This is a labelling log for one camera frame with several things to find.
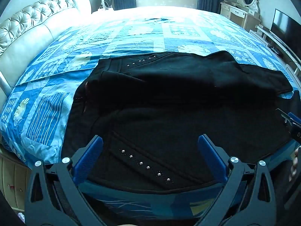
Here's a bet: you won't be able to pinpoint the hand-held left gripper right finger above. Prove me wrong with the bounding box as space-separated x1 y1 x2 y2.
198 134 277 226

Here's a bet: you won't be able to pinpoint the blue patterned bedsheet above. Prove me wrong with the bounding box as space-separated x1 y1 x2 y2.
0 6 301 220

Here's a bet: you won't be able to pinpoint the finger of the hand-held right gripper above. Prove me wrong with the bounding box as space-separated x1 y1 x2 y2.
275 108 301 129

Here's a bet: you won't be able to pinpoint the person's right hand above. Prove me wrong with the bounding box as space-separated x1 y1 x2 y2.
290 145 301 180

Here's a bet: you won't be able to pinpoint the white television stand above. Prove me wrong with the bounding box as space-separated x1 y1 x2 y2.
249 24 301 77

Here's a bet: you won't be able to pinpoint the cream tufted leather headboard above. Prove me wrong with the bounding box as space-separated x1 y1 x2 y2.
0 0 92 100

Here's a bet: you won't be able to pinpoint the white dressing table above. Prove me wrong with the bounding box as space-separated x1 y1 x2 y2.
220 1 260 32

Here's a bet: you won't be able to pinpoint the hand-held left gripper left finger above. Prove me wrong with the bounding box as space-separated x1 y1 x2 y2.
25 135 104 226

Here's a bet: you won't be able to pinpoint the black studded pants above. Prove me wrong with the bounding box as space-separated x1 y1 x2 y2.
61 50 294 192

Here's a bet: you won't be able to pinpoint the cream bedside cabinet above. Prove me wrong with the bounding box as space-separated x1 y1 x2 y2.
0 144 32 215

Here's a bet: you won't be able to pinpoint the white box fan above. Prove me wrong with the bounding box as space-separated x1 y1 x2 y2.
101 0 116 11

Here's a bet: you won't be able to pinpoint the black flat television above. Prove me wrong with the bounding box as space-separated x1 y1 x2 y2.
270 9 301 63

